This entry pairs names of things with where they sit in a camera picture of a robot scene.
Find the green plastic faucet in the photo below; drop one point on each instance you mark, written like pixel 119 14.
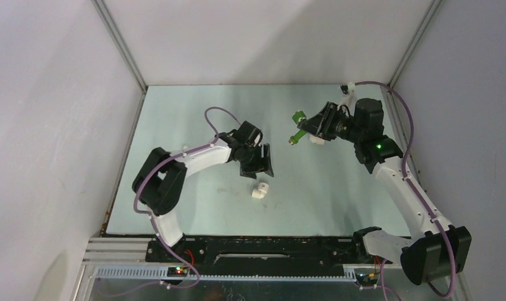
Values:
pixel 298 117

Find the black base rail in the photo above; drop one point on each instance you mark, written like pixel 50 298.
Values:
pixel 264 255

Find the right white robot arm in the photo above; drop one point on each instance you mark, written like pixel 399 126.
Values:
pixel 436 248

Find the white elbow fitting far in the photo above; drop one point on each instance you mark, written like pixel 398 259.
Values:
pixel 316 140

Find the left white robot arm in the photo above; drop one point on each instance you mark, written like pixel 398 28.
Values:
pixel 159 183

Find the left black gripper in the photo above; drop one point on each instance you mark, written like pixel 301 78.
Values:
pixel 249 171

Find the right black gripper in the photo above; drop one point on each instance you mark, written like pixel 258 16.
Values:
pixel 320 124

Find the grey cable duct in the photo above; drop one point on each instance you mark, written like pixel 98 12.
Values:
pixel 165 273

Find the white elbow fitting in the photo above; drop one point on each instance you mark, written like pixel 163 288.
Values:
pixel 260 191

